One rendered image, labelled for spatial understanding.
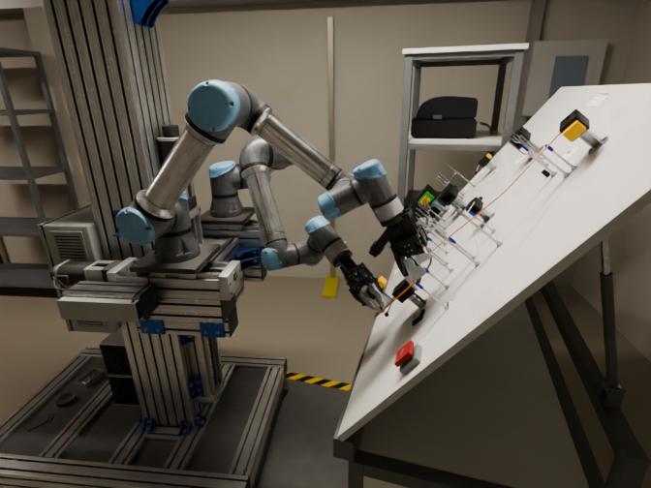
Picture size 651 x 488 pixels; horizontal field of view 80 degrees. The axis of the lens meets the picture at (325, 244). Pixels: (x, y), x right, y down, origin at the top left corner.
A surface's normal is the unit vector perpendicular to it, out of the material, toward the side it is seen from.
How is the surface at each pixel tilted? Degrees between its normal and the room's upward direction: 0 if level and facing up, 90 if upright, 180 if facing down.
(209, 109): 84
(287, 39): 90
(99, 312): 90
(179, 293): 90
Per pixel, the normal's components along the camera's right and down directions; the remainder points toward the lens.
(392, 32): -0.11, 0.36
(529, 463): -0.01, -0.93
